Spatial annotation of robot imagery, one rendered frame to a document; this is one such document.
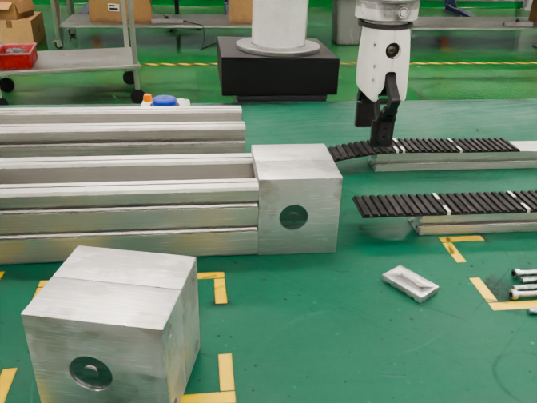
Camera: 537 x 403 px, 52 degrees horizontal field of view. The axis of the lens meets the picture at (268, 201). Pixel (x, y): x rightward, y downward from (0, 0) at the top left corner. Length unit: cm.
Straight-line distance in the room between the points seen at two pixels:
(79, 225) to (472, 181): 55
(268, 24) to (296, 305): 79
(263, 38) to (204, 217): 70
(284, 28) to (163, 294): 89
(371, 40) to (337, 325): 41
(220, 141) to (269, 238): 21
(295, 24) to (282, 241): 70
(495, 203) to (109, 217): 46
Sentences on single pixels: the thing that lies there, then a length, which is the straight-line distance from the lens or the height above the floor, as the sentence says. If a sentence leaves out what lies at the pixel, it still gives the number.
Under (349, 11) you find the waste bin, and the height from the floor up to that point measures 33.
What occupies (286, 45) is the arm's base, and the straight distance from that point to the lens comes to 123.
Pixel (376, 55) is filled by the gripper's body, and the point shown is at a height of 96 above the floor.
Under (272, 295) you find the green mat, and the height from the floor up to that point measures 78.
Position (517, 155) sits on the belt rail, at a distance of 93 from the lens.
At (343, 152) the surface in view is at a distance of 84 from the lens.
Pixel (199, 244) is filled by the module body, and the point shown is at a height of 80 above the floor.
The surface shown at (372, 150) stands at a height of 81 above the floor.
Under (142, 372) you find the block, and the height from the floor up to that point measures 83.
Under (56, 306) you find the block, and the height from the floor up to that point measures 87.
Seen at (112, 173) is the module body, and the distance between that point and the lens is 65.
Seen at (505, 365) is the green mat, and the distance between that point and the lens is 53.
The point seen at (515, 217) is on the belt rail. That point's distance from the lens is 73.
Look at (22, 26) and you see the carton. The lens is 573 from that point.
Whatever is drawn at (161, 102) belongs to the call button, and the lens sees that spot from 91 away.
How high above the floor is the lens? 112
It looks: 27 degrees down
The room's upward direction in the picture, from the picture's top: 2 degrees clockwise
